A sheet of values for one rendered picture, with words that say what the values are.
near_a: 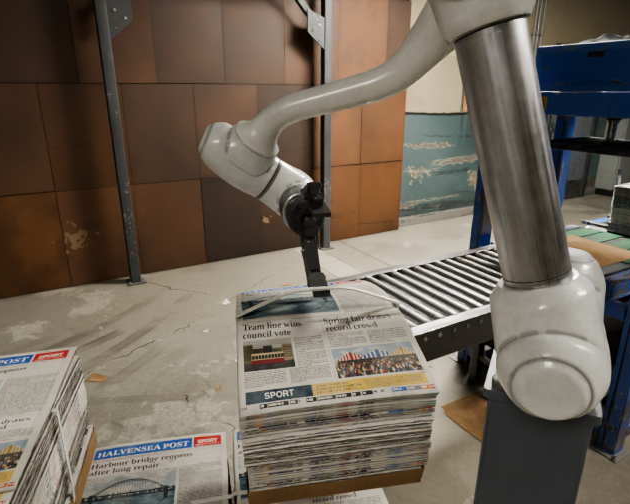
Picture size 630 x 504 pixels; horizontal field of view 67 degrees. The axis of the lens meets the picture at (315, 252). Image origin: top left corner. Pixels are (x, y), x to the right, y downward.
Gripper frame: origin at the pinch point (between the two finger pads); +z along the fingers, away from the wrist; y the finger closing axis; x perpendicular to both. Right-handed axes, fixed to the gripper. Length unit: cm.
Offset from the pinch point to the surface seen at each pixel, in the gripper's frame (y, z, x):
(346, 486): 33.3, 18.2, -0.9
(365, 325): 10.7, 6.9, -6.2
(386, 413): 16.8, 20.8, -5.8
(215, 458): 48, -5, 21
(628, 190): 41, -146, -196
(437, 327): 56, -56, -50
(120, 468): 47, -5, 40
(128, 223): 101, -313, 102
